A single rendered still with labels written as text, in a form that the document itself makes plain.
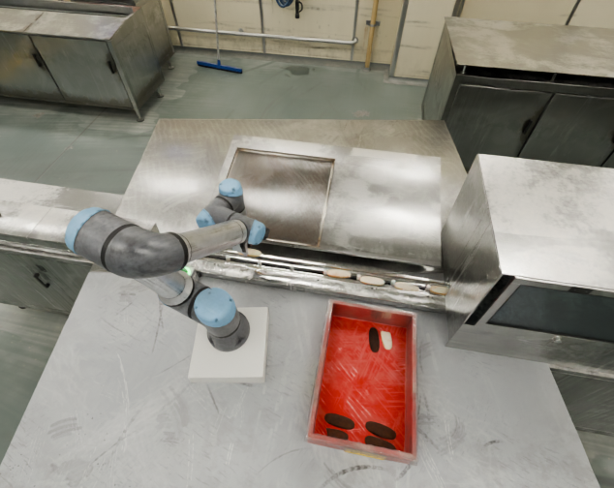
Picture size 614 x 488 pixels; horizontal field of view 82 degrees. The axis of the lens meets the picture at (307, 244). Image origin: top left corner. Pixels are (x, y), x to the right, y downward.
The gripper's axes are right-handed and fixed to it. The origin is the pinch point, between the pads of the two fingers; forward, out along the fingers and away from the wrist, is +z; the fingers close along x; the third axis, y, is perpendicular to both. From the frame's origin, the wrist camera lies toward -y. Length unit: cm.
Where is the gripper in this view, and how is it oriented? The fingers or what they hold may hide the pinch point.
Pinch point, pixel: (248, 250)
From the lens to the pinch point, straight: 146.4
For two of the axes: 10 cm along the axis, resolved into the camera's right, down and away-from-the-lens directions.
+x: -1.7, 7.7, -6.1
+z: -0.1, 6.2, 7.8
